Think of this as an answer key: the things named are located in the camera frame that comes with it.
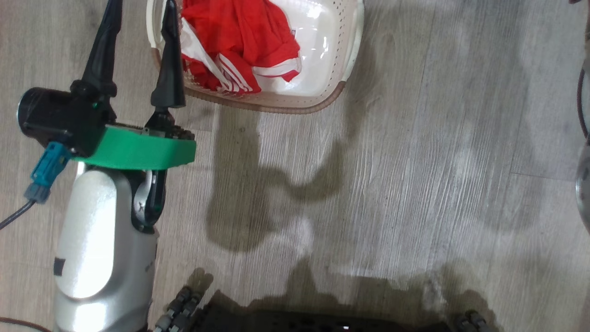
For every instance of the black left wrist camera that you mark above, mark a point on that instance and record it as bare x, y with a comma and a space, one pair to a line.
46, 113

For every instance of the grey roller wheel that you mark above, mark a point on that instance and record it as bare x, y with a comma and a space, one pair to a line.
177, 309
474, 322

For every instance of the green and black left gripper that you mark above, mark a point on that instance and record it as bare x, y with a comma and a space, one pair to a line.
138, 150

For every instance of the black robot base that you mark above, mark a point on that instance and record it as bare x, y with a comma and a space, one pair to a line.
299, 323

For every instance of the red garment with white stripes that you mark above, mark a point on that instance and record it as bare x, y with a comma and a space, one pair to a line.
230, 32

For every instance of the cream perforated laundry basket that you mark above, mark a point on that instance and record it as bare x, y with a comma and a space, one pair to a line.
318, 69

